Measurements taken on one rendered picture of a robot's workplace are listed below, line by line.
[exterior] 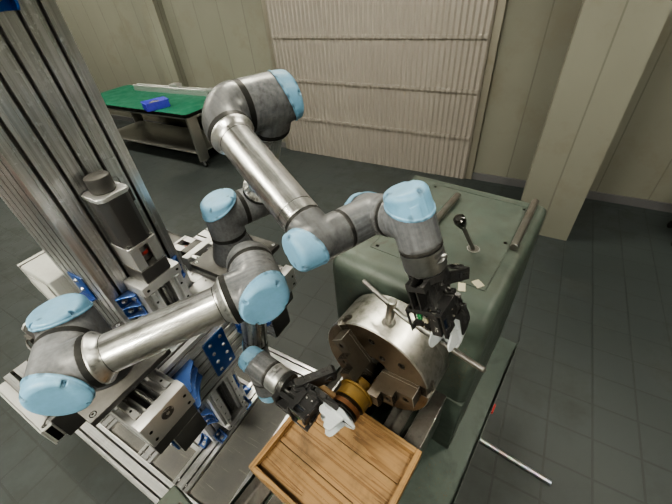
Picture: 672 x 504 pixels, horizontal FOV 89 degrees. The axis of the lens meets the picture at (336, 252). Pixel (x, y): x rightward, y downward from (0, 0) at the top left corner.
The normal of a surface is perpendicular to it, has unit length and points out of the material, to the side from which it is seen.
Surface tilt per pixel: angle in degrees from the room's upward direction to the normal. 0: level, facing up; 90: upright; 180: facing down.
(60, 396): 91
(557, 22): 90
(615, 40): 90
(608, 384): 0
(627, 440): 0
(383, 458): 0
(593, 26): 90
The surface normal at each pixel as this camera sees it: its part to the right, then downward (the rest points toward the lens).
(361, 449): -0.07, -0.77
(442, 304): -0.34, -0.84
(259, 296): 0.53, 0.50
